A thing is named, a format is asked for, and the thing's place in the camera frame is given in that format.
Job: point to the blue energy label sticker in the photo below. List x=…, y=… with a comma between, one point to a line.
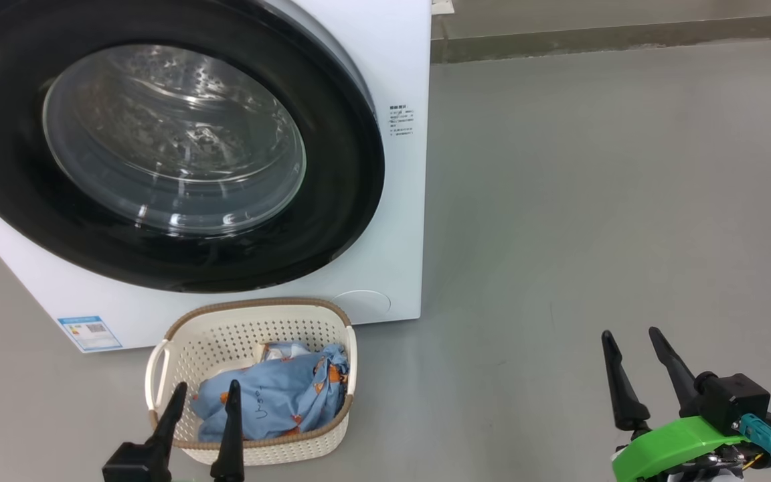
x=91, y=333

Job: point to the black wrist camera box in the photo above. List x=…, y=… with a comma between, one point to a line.
x=733, y=402
x=132, y=463

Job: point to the black round glass door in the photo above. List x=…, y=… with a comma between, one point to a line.
x=158, y=254

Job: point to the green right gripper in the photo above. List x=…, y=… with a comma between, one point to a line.
x=666, y=445

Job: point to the light blue printed garment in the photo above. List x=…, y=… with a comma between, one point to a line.
x=278, y=395

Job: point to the white washing machine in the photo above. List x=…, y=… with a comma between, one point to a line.
x=385, y=201

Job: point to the cream perforated laundry basket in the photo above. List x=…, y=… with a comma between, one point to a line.
x=225, y=335

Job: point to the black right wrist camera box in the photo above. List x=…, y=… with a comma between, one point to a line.
x=733, y=402

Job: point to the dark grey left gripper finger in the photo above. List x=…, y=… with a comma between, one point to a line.
x=170, y=418
x=230, y=442

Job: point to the white orange printed garment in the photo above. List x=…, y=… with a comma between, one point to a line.
x=285, y=349

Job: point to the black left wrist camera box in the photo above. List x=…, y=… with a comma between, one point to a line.
x=132, y=463

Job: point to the white wall plate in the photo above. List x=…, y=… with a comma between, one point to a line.
x=442, y=6

